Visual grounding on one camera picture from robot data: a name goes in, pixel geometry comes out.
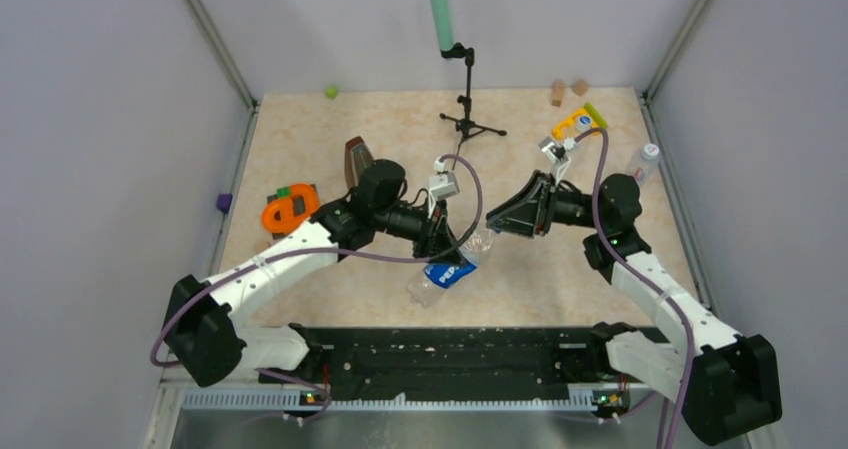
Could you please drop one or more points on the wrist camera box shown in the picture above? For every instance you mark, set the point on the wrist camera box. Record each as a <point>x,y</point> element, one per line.
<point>556,151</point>
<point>443,183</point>

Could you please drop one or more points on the tall wooden block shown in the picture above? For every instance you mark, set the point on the tall wooden block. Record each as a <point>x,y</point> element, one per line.
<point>558,89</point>

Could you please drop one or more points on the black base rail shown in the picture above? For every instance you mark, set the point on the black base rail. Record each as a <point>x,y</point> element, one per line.
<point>476,364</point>

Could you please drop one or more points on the mint green microphone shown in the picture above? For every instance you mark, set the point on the mint green microphone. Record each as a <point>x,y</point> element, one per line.
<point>443,24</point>

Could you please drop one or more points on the wooden cube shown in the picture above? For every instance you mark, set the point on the wooden cube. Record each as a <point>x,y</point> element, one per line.
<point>580,87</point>

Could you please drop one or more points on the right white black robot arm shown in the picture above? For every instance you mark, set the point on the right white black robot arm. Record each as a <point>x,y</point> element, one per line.
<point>722,383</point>

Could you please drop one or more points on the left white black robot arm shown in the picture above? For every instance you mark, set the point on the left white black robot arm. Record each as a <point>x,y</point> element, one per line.
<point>205,326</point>

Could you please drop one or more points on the white slotted cable duct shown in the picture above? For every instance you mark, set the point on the white slotted cable duct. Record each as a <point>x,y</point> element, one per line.
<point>294,400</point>

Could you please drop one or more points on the clear bottle white cap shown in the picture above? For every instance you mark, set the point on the clear bottle white cap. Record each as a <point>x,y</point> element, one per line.
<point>583,123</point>

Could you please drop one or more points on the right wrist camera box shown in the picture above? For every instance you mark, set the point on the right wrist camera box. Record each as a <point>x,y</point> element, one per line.
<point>556,151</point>

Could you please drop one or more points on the clear Pepsi plastic bottle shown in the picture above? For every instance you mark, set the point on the clear Pepsi plastic bottle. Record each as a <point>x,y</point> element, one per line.
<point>428,285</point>

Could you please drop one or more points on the green cylinder stick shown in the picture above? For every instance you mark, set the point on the green cylinder stick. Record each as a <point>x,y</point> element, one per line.
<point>598,120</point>

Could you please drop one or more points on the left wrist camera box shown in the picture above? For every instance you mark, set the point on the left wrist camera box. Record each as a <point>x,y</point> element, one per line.
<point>443,183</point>

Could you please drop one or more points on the purple block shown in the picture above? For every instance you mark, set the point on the purple block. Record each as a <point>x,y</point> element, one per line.
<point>223,202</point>

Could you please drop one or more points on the yellow plastic toy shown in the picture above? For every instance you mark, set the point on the yellow plastic toy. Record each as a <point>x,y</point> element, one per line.
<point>565,128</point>

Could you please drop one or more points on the brown wooden metronome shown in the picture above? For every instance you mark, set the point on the brown wooden metronome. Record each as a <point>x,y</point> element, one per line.
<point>357,159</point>

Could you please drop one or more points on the clear bottle red label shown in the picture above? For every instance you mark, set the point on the clear bottle red label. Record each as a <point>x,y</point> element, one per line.
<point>643,163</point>

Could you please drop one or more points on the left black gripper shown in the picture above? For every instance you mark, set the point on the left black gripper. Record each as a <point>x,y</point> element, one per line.
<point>440,244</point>

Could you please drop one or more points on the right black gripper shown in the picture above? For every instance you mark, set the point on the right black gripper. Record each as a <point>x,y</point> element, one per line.
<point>530,213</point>

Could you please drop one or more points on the black tripod stand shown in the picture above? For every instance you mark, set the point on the black tripod stand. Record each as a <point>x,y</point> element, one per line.
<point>465,125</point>

